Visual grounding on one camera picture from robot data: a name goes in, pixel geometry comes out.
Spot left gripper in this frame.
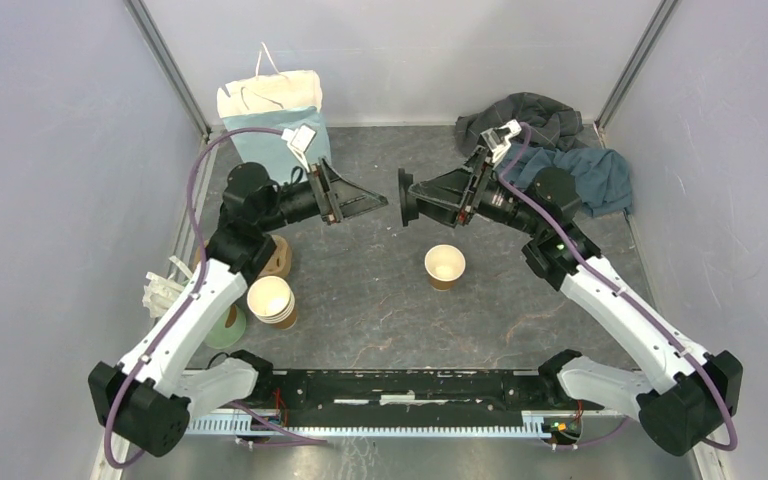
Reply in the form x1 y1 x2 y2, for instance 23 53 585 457
257 155 387 233

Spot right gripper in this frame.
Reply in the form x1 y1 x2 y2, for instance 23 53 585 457
409 144 545 236

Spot brown paper coffee cup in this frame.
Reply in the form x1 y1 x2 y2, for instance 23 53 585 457
424 244 466 291

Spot black coffee cup lid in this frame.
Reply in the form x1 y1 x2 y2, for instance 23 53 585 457
397 168 419 227

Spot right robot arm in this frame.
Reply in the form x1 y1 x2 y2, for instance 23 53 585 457
397 148 743 456

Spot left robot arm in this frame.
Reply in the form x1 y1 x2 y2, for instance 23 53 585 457
88 158 388 457

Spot brown cardboard cup carrier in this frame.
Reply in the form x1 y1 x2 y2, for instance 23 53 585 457
194 230 292 283

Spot light blue paper bag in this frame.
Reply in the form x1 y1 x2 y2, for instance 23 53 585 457
216 44 332 184

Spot stack of paper cups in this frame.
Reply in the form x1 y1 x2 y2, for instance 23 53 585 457
246 276 298 330

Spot grey crumpled cloth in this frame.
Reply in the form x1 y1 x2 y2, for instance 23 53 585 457
454 92 586 156

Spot blue crumpled cloth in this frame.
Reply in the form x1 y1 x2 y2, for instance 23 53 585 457
496 143 632 217

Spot green straw holder cup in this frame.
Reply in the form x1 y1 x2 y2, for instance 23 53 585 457
203 304 247 350

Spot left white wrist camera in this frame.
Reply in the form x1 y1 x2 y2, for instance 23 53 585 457
281 124 316 172

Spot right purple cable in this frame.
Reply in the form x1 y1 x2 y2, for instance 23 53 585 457
497 123 740 453

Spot purple cable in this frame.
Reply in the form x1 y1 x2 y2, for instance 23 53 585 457
103 127 289 470
497 123 740 453

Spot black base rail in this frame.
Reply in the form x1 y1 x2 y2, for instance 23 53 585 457
185 368 614 444

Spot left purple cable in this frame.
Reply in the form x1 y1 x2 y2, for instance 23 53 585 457
103 127 289 470

